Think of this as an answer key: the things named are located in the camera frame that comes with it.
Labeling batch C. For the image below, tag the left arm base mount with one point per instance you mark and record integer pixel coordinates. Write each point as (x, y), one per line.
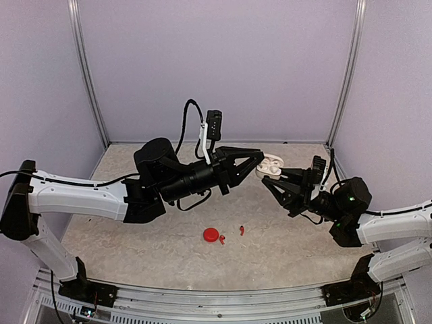
(98, 294)

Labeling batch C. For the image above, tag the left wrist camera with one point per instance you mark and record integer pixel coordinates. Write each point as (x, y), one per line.
(210, 133)

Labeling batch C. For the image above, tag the red round charging case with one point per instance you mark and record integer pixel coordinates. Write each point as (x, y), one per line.
(211, 234)

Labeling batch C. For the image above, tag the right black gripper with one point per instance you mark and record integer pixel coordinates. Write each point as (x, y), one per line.
(294, 196)

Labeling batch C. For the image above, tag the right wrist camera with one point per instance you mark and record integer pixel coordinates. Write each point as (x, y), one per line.
(320, 172)

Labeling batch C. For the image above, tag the front aluminium rail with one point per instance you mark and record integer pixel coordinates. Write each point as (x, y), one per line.
(135, 304)

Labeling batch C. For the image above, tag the right aluminium frame post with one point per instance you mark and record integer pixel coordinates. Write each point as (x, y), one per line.
(359, 19)

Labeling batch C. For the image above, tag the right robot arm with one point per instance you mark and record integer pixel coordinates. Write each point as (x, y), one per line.
(354, 225)

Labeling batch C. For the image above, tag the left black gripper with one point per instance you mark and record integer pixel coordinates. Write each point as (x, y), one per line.
(227, 173)

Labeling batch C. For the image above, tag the left aluminium frame post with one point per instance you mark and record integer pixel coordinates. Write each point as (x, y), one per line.
(78, 35)

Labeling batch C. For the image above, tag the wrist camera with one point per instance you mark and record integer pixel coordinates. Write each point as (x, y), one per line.
(210, 133)
(320, 172)

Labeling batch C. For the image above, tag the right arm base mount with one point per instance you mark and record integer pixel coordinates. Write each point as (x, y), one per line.
(348, 291)

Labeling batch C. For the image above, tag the aluminium frame post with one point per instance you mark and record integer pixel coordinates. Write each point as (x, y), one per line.
(78, 35)
(359, 19)

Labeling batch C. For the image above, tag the white earbud charging case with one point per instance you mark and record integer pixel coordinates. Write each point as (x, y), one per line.
(270, 166)

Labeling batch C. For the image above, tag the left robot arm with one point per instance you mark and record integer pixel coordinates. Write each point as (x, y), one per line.
(160, 179)

